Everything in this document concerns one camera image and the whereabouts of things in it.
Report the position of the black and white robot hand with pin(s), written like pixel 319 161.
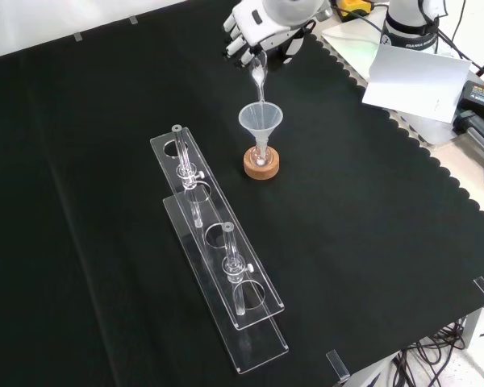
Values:
pixel 262 24

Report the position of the clear glass weighing funnel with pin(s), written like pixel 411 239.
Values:
pixel 258 74

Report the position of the translucent plastic funnel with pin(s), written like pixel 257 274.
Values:
pixel 248 123

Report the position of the small glass round-bottom flask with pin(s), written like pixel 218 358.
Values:
pixel 261 161

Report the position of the clear acrylic funnel stand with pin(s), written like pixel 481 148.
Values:
pixel 258 346

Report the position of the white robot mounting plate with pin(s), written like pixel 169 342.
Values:
pixel 347 40

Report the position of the yellow stop button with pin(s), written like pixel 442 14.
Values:
pixel 353 8

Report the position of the grey tape piece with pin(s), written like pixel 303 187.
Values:
pixel 133 19
pixel 78 37

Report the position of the white paper sheet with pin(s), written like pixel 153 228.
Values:
pixel 411 84

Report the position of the black box with yellow label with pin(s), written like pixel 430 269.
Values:
pixel 482 96

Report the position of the black bench cloth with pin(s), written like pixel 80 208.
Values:
pixel 105 201

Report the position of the white bench leg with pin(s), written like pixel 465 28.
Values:
pixel 474 330

